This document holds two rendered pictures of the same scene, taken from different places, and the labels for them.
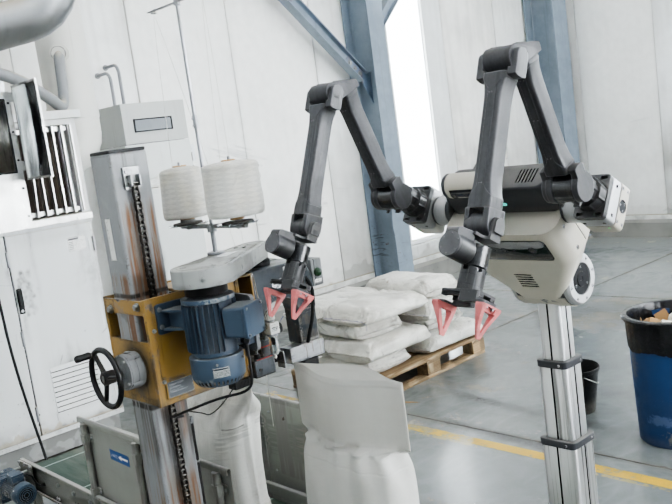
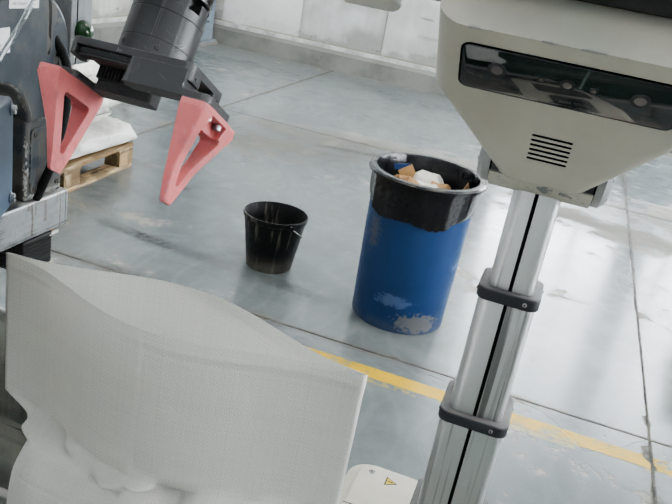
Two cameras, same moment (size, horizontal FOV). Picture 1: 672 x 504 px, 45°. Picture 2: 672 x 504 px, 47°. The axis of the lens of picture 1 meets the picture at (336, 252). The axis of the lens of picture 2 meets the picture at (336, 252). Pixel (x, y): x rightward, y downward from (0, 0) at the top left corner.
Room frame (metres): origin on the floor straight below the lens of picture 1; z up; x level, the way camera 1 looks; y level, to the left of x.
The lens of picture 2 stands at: (1.59, 0.32, 1.46)
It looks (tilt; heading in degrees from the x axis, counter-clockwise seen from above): 22 degrees down; 327
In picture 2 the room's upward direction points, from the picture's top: 11 degrees clockwise
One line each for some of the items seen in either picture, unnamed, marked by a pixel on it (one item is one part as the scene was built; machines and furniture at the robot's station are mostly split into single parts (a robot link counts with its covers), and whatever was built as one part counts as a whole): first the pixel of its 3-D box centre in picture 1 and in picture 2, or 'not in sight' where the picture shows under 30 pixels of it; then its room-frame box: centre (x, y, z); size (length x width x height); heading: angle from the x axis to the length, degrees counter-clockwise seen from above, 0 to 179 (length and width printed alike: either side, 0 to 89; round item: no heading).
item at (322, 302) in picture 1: (333, 303); not in sight; (5.73, 0.07, 0.56); 0.66 x 0.43 x 0.15; 130
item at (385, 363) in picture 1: (356, 356); not in sight; (5.54, -0.05, 0.20); 0.66 x 0.44 x 0.12; 42
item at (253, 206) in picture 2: (574, 387); (272, 238); (4.50, -1.24, 0.13); 0.30 x 0.30 x 0.26
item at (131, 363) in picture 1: (128, 370); not in sight; (2.29, 0.63, 1.14); 0.11 x 0.06 x 0.11; 42
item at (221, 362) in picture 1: (213, 338); not in sight; (2.24, 0.37, 1.21); 0.15 x 0.15 x 0.25
